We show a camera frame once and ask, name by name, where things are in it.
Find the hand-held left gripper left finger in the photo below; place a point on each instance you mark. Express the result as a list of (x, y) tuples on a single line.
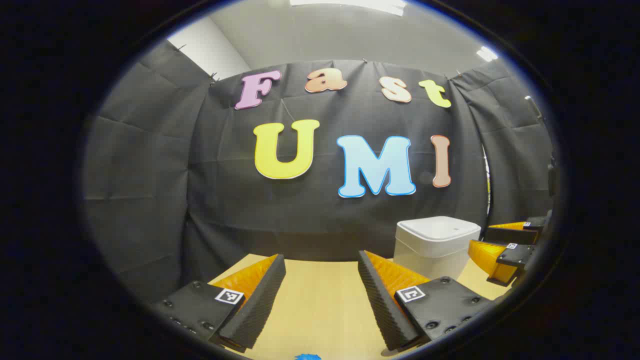
[(260, 300)]

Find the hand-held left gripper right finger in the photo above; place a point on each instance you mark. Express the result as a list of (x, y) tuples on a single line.
[(380, 300)]

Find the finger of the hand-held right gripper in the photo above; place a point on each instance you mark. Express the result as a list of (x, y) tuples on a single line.
[(510, 235), (517, 255)]

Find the white desktop garbage bin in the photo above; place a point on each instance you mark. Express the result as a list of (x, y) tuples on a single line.
[(430, 250)]

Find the blue paper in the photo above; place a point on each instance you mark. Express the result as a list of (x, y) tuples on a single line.
[(307, 357)]

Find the wooden desktop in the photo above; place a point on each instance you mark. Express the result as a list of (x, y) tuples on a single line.
[(320, 310)]

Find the black backdrop cloth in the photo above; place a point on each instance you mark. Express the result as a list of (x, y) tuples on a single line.
[(225, 200)]

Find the small ceiling light panel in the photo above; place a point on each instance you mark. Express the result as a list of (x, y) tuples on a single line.
[(487, 53)]

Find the long ceiling light panel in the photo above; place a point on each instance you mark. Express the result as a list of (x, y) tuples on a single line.
[(350, 4)]

